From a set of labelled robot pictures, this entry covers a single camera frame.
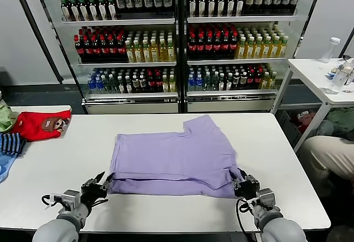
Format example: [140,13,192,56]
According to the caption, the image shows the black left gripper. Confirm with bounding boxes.
[80,171,114,207]

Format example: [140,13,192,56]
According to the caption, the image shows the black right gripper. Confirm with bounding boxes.
[231,169,261,199]

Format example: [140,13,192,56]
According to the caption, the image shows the purple t-shirt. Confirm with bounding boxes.
[106,114,246,199]

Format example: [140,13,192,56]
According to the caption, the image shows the dark plastic crate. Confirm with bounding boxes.
[276,109,304,150]

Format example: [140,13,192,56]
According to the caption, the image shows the glass beverage cooler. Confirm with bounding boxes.
[30,0,183,115]
[181,0,327,113]

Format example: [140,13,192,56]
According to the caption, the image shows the white cooler shelf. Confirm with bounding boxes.
[187,58,287,66]
[84,91,179,100]
[187,89,278,98]
[77,60,177,68]
[187,15,299,24]
[62,17,176,27]

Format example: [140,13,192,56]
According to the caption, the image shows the person leg in beige trousers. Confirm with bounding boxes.
[300,135,354,198]

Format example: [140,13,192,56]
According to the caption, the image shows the red cloth in crate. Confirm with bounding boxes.
[297,110,319,133]

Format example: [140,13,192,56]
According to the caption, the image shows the red shirt with bear print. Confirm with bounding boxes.
[12,110,72,142]

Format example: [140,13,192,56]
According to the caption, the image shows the light blue garment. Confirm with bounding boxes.
[0,155,17,184]

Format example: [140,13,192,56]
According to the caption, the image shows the blue striped garment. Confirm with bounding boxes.
[0,132,27,158]

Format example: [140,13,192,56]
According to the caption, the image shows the small red cap cola bottle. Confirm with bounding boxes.
[247,68,255,91]
[145,71,154,93]
[153,71,162,93]
[254,67,263,90]

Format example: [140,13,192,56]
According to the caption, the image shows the light green garment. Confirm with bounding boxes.
[0,105,19,132]

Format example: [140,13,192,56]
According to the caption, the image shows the green cloth pile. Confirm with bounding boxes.
[317,107,354,137]

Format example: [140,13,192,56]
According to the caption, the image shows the white side table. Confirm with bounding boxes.
[272,58,354,154]

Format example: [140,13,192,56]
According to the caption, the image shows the clear plastic bottle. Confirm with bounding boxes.
[330,65,351,95]

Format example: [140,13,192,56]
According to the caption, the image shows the clear bottle with white cap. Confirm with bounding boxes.
[320,37,341,64]

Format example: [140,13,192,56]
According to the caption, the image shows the black diagonal bar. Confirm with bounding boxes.
[9,0,64,84]
[291,0,329,60]

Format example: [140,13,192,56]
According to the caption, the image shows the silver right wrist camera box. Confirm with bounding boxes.
[256,188,277,211]

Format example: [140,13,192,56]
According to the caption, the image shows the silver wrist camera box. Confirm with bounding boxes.
[256,188,277,211]
[54,189,81,207]

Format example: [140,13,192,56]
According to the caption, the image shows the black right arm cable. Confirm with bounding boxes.
[235,196,261,236]

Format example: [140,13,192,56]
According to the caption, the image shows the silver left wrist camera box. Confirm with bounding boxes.
[54,189,81,207]

